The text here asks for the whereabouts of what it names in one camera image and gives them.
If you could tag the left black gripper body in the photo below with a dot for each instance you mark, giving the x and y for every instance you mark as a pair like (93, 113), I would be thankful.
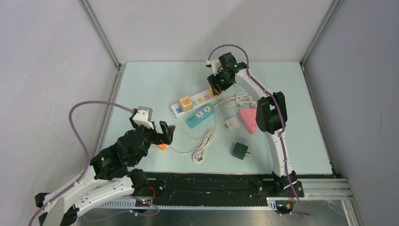
(155, 137)

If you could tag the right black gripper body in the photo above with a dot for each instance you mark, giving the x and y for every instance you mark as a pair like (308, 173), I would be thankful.
(220, 80)

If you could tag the beige cube plug adapter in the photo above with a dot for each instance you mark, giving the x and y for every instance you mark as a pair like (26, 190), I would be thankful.
(186, 103)

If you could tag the yellow cube plug adapter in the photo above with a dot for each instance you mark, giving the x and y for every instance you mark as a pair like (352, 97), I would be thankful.
(214, 93)

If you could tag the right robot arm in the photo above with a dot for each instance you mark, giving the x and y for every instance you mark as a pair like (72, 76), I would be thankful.
(271, 111)

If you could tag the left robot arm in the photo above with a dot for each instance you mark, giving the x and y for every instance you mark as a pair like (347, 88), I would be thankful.
(110, 174)

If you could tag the white plug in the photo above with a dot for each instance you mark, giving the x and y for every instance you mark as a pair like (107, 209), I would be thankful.
(232, 123)

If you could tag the dark green plug adapter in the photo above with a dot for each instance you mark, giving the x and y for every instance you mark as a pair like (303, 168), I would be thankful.
(240, 151)

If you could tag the white multicolour power strip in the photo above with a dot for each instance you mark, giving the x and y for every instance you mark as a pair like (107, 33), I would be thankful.
(198, 100)

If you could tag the blue power strip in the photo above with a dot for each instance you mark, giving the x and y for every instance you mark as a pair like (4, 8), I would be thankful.
(200, 116)

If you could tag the pink triangular power strip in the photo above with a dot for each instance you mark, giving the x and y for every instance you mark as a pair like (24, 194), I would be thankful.
(248, 119)

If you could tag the left circuit board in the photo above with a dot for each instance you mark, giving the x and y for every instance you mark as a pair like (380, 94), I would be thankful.
(142, 203)

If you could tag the circuit board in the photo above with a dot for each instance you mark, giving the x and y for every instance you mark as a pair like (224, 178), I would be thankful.
(284, 208)
(142, 203)

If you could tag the right circuit board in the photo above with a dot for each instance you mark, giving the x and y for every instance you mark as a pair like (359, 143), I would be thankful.
(284, 208)

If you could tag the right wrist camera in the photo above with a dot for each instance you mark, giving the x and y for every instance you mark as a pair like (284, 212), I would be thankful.
(215, 64)

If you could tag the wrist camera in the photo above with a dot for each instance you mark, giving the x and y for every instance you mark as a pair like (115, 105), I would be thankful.
(141, 116)
(215, 64)

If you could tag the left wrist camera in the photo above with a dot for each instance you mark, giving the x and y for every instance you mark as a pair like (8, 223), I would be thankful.
(141, 116)

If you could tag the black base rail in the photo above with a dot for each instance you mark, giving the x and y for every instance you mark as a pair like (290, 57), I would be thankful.
(214, 190)

